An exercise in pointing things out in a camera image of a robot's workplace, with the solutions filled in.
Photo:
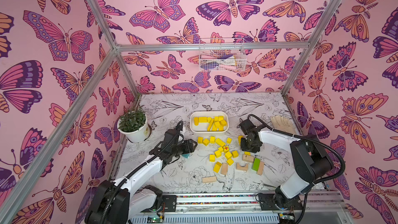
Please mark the white plastic bin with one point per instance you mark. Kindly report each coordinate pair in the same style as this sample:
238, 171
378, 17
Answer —
218, 123

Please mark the beige work glove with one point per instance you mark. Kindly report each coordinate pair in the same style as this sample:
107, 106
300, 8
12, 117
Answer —
283, 124

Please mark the green rectangular block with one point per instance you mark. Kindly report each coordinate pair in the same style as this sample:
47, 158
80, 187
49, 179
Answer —
256, 164

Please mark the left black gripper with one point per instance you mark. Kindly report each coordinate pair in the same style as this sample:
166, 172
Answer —
187, 145

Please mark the yellow cube red cross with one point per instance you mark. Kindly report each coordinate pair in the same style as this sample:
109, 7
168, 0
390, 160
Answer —
226, 148

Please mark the yellow cylinder block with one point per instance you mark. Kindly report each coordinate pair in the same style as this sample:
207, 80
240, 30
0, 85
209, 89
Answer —
196, 120

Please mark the natural wood arch block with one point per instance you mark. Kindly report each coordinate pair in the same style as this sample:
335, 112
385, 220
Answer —
243, 168

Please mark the natural wood block upright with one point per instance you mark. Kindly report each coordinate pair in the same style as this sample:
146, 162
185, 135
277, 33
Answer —
224, 169

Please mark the long natural wood block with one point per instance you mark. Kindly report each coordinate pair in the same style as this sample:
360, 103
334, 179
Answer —
210, 179

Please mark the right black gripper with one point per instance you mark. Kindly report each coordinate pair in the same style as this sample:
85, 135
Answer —
249, 142

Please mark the teal block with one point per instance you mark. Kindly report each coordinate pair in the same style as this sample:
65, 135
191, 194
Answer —
185, 155

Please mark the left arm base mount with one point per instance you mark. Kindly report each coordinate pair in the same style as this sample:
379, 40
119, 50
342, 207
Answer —
167, 203

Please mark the potted green plant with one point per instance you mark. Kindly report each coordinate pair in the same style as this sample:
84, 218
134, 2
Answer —
134, 125

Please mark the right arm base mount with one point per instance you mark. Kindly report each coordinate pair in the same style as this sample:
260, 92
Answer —
278, 202

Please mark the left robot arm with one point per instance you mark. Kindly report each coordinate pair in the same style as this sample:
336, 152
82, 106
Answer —
118, 201

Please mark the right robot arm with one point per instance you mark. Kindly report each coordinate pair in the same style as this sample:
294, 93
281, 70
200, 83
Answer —
314, 162

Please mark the wire basket on wall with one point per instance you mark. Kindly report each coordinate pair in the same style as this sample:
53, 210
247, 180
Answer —
222, 57

